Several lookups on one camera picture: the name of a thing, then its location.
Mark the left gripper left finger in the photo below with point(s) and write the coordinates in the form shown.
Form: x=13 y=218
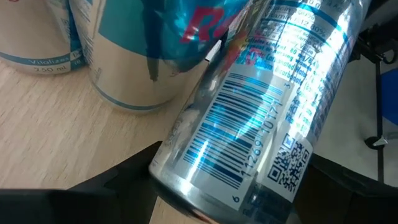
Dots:
x=93 y=205

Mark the blue box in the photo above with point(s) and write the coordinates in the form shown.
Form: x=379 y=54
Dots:
x=391 y=96

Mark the blue silver Red Bull can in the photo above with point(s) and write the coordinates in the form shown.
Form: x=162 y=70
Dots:
x=233 y=124
x=31 y=37
x=124 y=77

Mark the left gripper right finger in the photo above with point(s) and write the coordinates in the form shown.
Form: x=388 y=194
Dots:
x=348 y=199

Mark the black wheeled stand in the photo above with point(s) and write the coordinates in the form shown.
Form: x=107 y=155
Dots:
x=377 y=124

